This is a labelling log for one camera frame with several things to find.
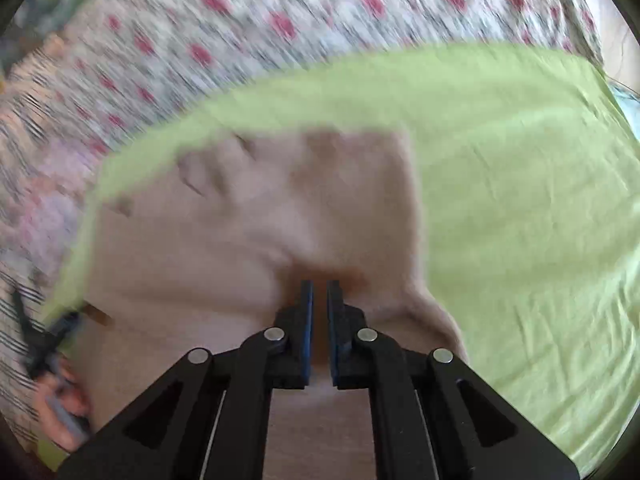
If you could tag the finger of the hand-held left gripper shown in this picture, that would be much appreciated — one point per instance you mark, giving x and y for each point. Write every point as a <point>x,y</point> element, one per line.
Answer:
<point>65,325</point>

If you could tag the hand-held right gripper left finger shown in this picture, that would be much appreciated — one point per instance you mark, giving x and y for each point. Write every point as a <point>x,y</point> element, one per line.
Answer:
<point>306,320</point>

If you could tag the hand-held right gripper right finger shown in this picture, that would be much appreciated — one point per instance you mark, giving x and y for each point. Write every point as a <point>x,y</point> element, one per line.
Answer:
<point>334,320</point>

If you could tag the beige knit sweater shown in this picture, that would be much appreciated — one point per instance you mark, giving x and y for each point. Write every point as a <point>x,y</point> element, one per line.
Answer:
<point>250,240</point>

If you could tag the person's left hand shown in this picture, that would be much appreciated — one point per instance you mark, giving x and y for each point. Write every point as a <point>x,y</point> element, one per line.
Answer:
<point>70,400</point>

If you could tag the purple floral pillow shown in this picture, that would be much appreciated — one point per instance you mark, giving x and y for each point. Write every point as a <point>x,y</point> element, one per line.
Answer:
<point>52,210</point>

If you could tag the plaid blanket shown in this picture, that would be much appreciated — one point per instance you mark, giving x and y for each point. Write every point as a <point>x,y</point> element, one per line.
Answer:
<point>20,170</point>

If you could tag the light green bed sheet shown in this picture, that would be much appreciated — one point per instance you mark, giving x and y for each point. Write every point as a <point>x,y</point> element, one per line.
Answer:
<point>525,210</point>

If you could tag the red floral white duvet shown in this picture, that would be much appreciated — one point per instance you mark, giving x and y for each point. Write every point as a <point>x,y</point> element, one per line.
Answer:
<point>300,10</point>

